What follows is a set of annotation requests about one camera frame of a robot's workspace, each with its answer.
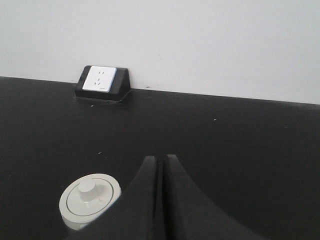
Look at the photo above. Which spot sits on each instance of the black benchtop socket box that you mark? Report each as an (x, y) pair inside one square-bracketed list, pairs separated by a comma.
[(103, 83)]

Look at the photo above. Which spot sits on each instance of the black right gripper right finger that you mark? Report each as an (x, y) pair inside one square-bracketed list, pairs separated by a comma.
[(189, 214)]

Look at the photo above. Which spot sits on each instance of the glass jar with white lid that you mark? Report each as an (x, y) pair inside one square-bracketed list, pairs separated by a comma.
[(88, 197)]

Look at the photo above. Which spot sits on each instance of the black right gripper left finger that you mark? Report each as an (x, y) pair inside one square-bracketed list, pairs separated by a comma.
[(132, 216)]

